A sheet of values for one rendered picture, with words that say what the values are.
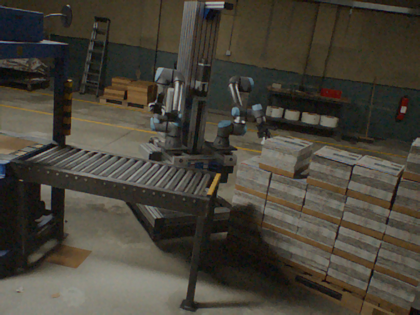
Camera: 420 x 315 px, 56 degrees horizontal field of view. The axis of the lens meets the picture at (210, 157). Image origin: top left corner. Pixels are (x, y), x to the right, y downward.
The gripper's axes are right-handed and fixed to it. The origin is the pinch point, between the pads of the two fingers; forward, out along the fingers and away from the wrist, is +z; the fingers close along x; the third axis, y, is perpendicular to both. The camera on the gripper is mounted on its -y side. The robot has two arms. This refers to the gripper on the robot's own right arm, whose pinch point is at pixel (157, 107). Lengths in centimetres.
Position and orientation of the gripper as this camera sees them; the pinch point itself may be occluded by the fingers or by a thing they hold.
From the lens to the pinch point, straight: 279.1
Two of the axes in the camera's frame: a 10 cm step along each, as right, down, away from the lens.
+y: -2.8, 9.2, 2.8
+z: 0.4, 3.0, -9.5
